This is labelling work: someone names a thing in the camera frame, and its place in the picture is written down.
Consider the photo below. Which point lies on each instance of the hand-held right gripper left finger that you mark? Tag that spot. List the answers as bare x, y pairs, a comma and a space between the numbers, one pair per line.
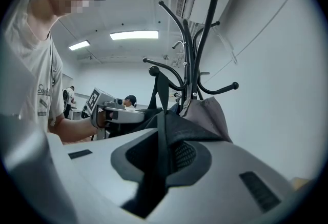
102, 166

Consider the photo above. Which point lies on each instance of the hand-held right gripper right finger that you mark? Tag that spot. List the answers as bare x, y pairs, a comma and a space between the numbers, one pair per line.
225, 192

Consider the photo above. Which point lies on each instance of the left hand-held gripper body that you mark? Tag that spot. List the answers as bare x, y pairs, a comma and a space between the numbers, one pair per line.
98, 101

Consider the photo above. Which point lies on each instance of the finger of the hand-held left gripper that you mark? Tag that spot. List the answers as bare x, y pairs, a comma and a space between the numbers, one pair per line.
130, 116

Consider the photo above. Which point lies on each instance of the grey and black bag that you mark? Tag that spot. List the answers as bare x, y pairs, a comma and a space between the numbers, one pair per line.
179, 125

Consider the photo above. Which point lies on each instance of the black coat rack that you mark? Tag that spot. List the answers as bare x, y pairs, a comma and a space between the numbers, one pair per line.
189, 64

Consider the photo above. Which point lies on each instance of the person's left forearm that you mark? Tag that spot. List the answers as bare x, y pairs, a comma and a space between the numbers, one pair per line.
74, 129

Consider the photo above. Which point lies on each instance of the person's left hand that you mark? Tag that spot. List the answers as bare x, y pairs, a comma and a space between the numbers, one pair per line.
102, 119

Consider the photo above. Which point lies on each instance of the dark blue hanging garment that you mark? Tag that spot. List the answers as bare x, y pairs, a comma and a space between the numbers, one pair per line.
175, 108

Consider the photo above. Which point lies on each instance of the long ceiling light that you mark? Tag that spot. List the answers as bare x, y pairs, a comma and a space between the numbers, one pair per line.
79, 45
134, 35

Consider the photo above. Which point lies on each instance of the grey hanging garment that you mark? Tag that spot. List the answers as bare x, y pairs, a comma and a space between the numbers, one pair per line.
207, 115

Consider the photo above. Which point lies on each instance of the person's beige shirt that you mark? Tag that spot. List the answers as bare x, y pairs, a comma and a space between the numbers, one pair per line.
30, 64

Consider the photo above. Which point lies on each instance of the thin wall conduit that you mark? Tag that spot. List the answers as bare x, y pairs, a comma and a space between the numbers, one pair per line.
256, 36

